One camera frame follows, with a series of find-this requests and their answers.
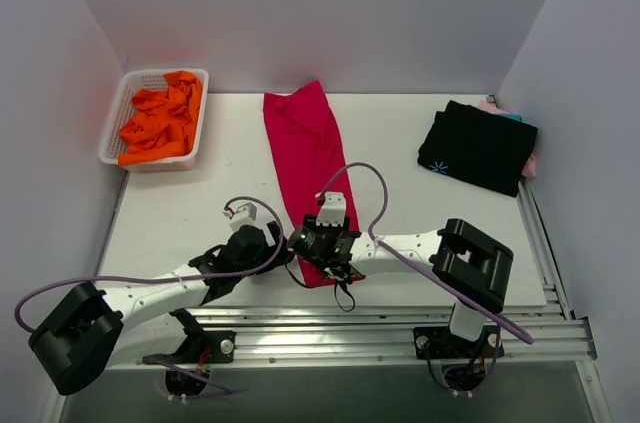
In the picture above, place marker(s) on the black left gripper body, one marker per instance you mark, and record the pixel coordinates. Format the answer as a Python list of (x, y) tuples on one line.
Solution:
[(275, 239)]

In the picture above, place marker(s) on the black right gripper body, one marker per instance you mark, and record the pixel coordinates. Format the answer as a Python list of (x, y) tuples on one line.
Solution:
[(333, 266)]

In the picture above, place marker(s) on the crimson red t-shirt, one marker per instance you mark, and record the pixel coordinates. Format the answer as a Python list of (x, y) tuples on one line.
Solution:
[(306, 146)]

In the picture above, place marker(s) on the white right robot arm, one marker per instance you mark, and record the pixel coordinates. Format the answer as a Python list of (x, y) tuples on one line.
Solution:
[(459, 258)]

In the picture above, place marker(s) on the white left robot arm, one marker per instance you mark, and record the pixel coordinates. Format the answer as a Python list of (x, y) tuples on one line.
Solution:
[(78, 337)]

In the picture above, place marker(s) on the crumpled orange t-shirt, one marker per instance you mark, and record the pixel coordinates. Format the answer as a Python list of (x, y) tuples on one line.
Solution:
[(165, 121)]

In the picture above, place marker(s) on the folded black t-shirt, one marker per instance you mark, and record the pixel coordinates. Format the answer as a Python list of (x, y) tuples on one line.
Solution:
[(470, 145)]

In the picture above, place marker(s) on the white plastic basket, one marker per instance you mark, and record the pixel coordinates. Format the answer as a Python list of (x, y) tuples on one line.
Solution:
[(122, 110)]

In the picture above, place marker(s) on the folded pink t-shirt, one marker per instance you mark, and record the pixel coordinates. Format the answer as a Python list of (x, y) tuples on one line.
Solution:
[(488, 105)]

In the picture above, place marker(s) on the folded teal t-shirt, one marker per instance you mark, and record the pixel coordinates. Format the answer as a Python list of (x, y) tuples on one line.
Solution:
[(514, 117)]

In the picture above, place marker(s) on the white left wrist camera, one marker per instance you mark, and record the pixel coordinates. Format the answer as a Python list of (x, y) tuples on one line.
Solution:
[(244, 215)]

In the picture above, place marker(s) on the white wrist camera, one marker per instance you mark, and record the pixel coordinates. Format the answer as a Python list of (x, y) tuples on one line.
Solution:
[(244, 215), (332, 209)]

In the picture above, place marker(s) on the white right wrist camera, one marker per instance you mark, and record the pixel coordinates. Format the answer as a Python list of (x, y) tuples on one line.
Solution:
[(332, 209)]

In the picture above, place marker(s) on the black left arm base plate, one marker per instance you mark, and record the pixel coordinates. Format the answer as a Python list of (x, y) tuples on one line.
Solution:
[(215, 347)]

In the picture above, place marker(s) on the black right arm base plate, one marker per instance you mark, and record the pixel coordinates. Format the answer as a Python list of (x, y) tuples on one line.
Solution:
[(437, 342)]

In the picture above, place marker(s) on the aluminium rail frame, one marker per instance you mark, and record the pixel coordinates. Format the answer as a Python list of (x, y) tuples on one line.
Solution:
[(278, 322)]

